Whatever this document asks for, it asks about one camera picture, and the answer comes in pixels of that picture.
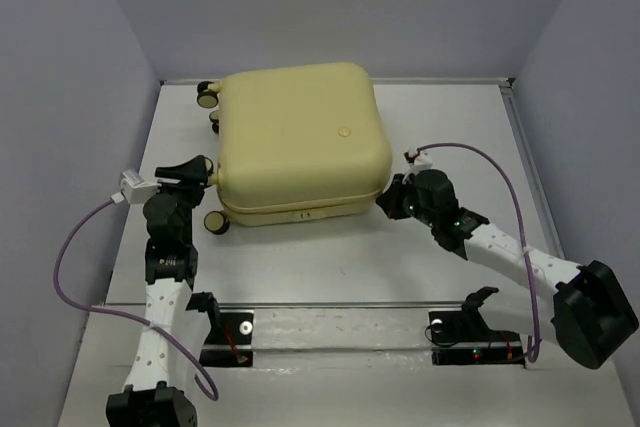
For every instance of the yellow hard-shell suitcase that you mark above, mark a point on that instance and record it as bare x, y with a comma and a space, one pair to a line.
295, 144

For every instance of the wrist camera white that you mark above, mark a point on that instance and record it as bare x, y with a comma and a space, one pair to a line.
418, 160
134, 189

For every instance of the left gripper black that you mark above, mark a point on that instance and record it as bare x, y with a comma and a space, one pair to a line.
192, 174

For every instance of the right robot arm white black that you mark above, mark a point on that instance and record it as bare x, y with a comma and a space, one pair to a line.
582, 308

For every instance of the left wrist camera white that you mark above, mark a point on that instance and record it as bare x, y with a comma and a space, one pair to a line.
134, 189

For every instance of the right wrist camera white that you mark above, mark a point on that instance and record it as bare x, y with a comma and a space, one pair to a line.
418, 160

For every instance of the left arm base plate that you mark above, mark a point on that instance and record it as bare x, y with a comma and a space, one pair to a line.
230, 344

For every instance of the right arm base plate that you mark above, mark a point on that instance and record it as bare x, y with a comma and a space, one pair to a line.
458, 338

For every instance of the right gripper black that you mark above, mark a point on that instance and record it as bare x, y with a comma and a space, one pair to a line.
389, 198

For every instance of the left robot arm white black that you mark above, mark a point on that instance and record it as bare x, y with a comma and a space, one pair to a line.
177, 320

